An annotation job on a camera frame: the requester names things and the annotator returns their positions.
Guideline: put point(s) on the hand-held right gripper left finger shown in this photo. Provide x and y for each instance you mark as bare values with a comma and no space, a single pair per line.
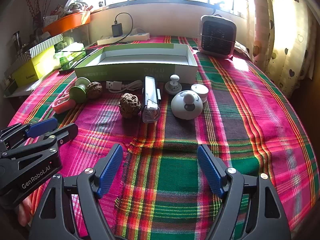
110,172

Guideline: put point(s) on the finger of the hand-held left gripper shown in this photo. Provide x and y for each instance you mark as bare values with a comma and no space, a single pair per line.
42,126
67,132

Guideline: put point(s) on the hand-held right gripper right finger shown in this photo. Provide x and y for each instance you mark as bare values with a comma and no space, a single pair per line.
212,170

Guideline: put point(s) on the pink clip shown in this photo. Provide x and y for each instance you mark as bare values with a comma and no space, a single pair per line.
62,106

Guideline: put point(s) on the green and white spool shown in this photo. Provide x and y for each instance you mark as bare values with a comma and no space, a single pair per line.
78,92

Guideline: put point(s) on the brown walnut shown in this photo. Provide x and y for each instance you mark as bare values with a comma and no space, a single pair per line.
94,90
129,105

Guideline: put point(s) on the white dome gadget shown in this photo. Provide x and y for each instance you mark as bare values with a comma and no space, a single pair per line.
186,106

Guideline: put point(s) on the small white jar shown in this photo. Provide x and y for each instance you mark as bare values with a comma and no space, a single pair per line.
200,91

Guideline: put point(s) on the black and silver bike light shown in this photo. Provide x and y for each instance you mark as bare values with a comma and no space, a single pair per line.
150,97

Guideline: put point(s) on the small white knob gadget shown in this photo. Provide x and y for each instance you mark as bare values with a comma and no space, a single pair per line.
173,86

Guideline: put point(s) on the green and white shallow box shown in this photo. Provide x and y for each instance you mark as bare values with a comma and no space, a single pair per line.
140,72

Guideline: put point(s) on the plaid tablecloth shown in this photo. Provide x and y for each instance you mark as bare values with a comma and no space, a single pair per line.
175,170

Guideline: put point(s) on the white plastic sheet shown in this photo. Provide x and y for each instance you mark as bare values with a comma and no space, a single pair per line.
25,87

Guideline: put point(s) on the yellow box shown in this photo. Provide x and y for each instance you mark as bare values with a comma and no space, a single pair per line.
35,66

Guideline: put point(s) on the black phone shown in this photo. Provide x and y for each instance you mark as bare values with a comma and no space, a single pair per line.
72,65

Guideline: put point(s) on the green striped box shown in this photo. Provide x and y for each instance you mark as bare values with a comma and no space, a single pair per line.
42,46

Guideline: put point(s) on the green and white tissue pack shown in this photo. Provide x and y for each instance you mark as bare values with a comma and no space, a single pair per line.
72,48

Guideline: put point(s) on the orange tray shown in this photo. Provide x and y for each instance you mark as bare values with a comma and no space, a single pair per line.
67,22

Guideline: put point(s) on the white power strip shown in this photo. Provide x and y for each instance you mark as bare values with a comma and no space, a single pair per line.
125,39

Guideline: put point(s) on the black charger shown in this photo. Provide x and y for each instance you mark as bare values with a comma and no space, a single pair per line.
117,30

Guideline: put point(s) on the dried red branches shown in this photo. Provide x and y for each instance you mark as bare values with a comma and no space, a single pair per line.
37,7

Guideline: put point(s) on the wrapped plant bouquet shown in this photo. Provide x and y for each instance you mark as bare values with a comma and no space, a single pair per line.
76,3

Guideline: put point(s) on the small grey fan heater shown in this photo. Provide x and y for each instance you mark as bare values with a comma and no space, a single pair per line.
216,37

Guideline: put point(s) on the heart print curtain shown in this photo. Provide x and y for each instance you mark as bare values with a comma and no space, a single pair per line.
282,42

